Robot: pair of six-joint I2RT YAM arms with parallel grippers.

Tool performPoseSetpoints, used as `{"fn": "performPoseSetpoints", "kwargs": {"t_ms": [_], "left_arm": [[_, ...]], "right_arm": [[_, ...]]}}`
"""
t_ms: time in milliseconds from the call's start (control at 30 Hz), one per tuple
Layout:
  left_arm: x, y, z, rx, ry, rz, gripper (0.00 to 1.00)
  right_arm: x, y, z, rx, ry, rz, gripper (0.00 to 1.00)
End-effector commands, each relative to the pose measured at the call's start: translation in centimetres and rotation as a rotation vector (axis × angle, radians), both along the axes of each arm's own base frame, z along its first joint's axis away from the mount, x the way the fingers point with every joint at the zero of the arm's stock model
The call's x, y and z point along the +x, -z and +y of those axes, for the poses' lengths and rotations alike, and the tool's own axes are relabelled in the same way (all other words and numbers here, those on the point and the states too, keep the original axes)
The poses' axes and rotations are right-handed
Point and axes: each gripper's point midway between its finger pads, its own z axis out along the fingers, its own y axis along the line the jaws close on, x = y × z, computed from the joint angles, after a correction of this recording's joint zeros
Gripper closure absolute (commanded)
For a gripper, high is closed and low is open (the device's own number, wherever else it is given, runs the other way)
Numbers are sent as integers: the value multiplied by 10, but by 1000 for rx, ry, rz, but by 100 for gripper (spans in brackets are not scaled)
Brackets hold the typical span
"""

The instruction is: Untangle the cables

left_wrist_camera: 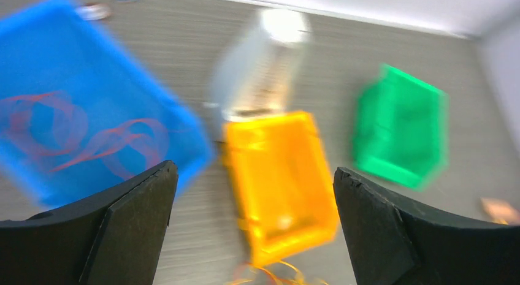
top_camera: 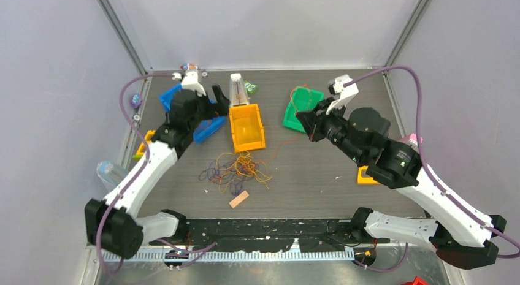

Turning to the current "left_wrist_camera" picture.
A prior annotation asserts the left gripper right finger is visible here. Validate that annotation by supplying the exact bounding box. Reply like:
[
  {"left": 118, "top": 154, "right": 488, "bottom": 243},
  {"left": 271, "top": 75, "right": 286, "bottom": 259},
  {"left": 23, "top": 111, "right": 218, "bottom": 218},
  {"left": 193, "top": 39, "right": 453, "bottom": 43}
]
[{"left": 334, "top": 167, "right": 519, "bottom": 284}]

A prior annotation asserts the blue plastic bin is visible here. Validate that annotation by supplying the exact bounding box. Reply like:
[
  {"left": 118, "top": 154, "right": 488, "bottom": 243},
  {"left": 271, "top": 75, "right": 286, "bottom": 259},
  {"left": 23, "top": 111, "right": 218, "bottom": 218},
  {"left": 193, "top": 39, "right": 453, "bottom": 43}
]
[{"left": 1, "top": 0, "right": 215, "bottom": 208}]

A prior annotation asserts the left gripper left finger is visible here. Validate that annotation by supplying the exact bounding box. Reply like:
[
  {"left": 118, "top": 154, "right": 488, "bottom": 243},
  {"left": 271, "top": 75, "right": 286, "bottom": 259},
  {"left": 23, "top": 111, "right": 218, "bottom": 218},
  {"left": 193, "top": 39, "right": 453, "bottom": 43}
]
[{"left": 1, "top": 161, "right": 178, "bottom": 284}]

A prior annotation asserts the red orange cable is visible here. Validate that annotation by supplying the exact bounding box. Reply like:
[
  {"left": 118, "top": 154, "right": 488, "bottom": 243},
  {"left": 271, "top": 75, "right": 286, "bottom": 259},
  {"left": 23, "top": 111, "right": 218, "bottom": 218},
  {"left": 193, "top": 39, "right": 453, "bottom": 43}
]
[{"left": 0, "top": 91, "right": 172, "bottom": 180}]

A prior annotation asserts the tan wooden block right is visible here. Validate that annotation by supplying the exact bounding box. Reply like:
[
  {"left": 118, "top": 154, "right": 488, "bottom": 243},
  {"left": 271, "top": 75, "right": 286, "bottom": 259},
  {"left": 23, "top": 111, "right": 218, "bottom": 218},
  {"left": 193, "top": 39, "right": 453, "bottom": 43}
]
[{"left": 481, "top": 197, "right": 519, "bottom": 226}]

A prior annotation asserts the green plastic bin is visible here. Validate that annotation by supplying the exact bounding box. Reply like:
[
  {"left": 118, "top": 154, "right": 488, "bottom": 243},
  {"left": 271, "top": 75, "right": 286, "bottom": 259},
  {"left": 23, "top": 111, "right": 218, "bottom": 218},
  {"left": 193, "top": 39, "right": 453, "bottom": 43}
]
[{"left": 352, "top": 64, "right": 449, "bottom": 190}]

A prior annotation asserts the white metronome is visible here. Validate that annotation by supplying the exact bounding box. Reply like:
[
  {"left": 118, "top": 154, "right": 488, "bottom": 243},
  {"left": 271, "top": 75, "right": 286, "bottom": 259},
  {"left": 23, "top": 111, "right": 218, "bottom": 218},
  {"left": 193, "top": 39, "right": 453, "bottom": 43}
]
[{"left": 208, "top": 7, "right": 312, "bottom": 142}]

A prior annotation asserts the poker chip near bin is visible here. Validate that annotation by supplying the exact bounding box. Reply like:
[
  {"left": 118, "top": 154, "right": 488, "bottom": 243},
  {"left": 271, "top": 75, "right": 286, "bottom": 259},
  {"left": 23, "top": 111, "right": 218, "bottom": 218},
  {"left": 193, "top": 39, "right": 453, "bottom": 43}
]
[{"left": 75, "top": 3, "right": 112, "bottom": 21}]

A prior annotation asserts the orange plastic bin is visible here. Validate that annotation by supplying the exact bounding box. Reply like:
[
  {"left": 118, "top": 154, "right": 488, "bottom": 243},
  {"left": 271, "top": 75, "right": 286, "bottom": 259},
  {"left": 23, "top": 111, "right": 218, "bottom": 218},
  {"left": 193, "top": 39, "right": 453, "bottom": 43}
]
[{"left": 224, "top": 111, "right": 339, "bottom": 267}]

